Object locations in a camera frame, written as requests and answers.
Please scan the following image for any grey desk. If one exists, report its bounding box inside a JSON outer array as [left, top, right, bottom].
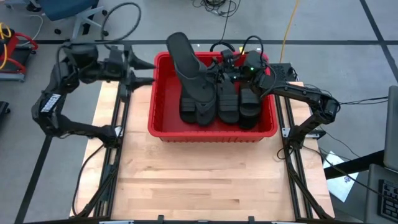
[[363, 163, 398, 224]]

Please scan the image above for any black cable bundle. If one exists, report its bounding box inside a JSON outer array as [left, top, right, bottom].
[[192, 0, 242, 18]]

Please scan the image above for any grey monitor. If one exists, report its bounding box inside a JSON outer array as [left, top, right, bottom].
[[382, 85, 398, 172]]

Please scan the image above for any red plastic bin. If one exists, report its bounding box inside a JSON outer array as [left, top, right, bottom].
[[147, 51, 279, 143]]

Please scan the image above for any black keyboard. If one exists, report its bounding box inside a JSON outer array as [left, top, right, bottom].
[[377, 179, 398, 223]]

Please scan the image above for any black aluminium frame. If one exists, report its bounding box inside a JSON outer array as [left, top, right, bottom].
[[275, 82, 335, 220], [70, 43, 133, 218]]

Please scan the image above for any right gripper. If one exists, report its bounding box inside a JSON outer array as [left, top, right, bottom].
[[212, 49, 247, 83]]

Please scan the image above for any yellow hose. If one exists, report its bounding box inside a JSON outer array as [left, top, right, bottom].
[[0, 22, 12, 71]]

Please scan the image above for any black flip-flop white-edged sole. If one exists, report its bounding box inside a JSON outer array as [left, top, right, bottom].
[[165, 32, 218, 127]]

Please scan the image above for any black slide sandal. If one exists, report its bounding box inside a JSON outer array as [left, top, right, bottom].
[[179, 95, 197, 124], [216, 73, 240, 124], [238, 83, 262, 131]]

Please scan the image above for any white cable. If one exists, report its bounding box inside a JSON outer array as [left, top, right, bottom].
[[18, 14, 44, 47]]

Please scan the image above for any red cart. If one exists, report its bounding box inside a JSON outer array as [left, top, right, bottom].
[[0, 23, 39, 83]]

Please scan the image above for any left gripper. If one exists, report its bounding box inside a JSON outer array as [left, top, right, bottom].
[[104, 45, 156, 100]]

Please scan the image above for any blue office chair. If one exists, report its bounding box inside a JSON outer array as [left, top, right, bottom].
[[39, 0, 110, 43]]

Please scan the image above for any yellow floor cable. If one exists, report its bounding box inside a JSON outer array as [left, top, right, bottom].
[[279, 0, 301, 64]]

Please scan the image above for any black looped floor cable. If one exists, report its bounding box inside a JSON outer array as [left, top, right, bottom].
[[210, 0, 237, 53]]

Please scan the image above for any white paper sheet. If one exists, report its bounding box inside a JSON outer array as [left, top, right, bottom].
[[323, 151, 360, 203]]

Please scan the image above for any black perforated box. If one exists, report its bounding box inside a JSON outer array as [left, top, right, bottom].
[[269, 63, 299, 82]]

